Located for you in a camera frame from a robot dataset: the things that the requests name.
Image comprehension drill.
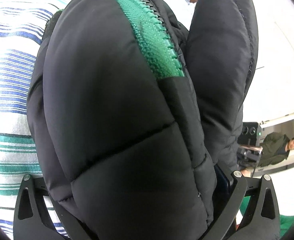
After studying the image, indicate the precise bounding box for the person in dark coat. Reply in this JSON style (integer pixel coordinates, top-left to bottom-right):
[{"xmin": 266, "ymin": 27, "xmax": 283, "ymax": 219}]
[{"xmin": 258, "ymin": 132, "xmax": 294, "ymax": 167}]

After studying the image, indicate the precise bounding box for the black puffer jacket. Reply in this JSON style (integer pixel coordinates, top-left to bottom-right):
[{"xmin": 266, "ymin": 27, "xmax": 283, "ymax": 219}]
[{"xmin": 27, "ymin": 0, "xmax": 258, "ymax": 239}]

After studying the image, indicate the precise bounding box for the green garment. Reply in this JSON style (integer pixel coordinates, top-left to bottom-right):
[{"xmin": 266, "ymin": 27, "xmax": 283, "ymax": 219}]
[{"xmin": 239, "ymin": 195, "xmax": 294, "ymax": 239}]

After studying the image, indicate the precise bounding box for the striped blue bed sheet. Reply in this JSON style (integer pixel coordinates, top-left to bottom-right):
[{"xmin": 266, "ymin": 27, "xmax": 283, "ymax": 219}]
[{"xmin": 0, "ymin": 0, "xmax": 66, "ymax": 237}]

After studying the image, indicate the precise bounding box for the black equipment box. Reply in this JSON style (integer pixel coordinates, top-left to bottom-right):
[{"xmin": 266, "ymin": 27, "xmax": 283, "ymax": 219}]
[{"xmin": 237, "ymin": 122, "xmax": 261, "ymax": 146}]

